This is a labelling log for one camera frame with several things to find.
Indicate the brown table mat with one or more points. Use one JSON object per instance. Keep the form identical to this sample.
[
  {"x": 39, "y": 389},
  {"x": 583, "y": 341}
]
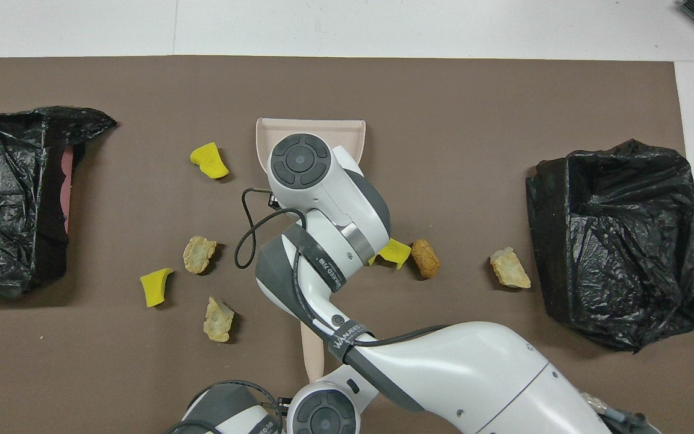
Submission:
[{"x": 443, "y": 120}]

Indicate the large yellow sponge piece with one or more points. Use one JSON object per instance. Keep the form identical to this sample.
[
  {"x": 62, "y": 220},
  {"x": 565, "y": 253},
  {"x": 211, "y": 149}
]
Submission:
[{"x": 208, "y": 160}]

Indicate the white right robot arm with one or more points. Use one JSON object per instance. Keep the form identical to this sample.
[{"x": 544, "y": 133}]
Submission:
[{"x": 473, "y": 374}]

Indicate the pale beige sponge chunk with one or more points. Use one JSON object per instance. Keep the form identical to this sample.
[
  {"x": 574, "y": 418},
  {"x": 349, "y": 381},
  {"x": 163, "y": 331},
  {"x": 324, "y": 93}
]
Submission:
[
  {"x": 217, "y": 319},
  {"x": 509, "y": 269}
]

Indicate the beige hand brush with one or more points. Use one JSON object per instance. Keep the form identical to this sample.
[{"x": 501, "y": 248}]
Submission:
[{"x": 314, "y": 355}]

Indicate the beige plastic dustpan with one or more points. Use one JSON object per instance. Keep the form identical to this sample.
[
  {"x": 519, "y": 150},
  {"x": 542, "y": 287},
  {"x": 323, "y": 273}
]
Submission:
[{"x": 323, "y": 132}]

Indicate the black bag lined pink bin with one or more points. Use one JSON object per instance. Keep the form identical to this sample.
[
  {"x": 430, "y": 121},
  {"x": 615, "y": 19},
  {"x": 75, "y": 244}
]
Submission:
[{"x": 3, "y": 199}]

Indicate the notched yellow sponge piece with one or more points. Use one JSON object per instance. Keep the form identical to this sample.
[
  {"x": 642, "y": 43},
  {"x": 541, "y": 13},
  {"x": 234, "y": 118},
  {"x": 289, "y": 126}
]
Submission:
[{"x": 396, "y": 252}]

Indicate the small yellow sponge piece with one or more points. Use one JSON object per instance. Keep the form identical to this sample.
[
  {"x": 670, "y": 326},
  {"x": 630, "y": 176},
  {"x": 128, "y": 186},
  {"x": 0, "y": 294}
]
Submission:
[{"x": 155, "y": 288}]

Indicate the orange brown sponge chunk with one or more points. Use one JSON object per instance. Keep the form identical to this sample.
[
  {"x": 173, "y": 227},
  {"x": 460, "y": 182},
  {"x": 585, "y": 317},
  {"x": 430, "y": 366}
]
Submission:
[{"x": 425, "y": 259}]

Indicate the beige brown sponge chunk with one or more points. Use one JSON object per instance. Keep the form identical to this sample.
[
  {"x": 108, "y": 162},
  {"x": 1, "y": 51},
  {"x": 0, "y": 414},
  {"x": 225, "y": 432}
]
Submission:
[{"x": 198, "y": 254}]

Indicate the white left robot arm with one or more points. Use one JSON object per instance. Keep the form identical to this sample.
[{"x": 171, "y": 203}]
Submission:
[{"x": 323, "y": 416}]

